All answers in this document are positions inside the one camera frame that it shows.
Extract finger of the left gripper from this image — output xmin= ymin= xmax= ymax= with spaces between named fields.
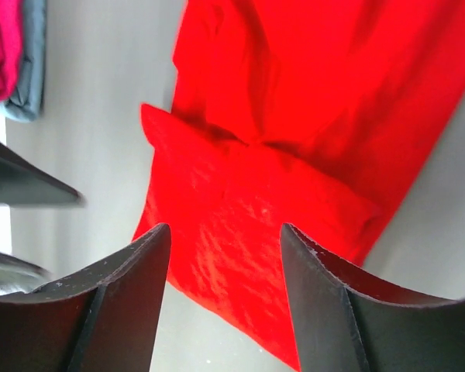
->
xmin=0 ymin=253 xmax=50 ymax=296
xmin=0 ymin=142 xmax=84 ymax=207

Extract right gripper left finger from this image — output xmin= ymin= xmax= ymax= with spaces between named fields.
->
xmin=0 ymin=224 xmax=171 ymax=371

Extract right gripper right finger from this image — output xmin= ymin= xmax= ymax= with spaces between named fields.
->
xmin=281 ymin=224 xmax=465 ymax=371

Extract bright red t-shirt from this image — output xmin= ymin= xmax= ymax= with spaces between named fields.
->
xmin=135 ymin=1 xmax=465 ymax=368

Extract folded grey-blue t-shirt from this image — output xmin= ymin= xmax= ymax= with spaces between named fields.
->
xmin=0 ymin=1 xmax=47 ymax=122

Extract folded pink t-shirt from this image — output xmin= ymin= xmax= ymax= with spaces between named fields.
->
xmin=0 ymin=0 xmax=22 ymax=102

